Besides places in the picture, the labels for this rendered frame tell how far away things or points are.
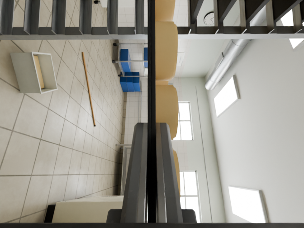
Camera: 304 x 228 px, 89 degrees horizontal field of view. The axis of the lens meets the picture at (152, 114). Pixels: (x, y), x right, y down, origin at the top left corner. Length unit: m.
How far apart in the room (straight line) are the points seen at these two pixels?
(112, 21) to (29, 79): 0.99
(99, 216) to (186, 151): 3.79
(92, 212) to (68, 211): 0.23
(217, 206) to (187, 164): 1.35
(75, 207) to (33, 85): 1.15
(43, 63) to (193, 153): 4.51
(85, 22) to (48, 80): 1.07
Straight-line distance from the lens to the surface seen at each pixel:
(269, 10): 0.74
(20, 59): 1.50
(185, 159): 5.10
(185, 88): 5.89
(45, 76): 1.66
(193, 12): 0.57
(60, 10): 0.71
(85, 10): 0.68
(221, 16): 0.61
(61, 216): 1.90
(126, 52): 4.39
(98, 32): 0.63
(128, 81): 4.97
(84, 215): 1.82
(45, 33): 0.70
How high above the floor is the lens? 1.00
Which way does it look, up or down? level
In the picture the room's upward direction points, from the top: 90 degrees clockwise
